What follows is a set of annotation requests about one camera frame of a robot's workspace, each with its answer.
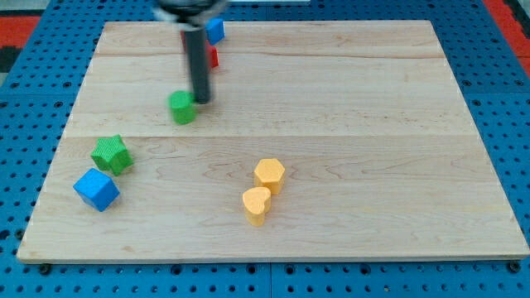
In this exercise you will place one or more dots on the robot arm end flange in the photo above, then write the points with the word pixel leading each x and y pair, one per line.
pixel 193 13

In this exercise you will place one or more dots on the red circle block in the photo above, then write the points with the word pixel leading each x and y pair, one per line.
pixel 211 51

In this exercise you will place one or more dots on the yellow hexagon block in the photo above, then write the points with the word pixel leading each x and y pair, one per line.
pixel 269 173

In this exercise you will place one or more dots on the blue cube block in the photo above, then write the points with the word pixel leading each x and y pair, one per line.
pixel 96 189

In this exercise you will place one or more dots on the green cylinder block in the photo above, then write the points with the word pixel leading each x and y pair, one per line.
pixel 181 105

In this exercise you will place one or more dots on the green star block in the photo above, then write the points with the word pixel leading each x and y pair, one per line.
pixel 111 154

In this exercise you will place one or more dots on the blue triangle block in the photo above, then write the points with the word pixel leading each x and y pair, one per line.
pixel 215 30

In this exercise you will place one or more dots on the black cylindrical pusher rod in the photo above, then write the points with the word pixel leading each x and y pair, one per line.
pixel 198 62

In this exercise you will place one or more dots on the yellow heart block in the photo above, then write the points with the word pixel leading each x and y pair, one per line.
pixel 256 203

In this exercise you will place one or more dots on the wooden board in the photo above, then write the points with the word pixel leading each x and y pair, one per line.
pixel 383 160

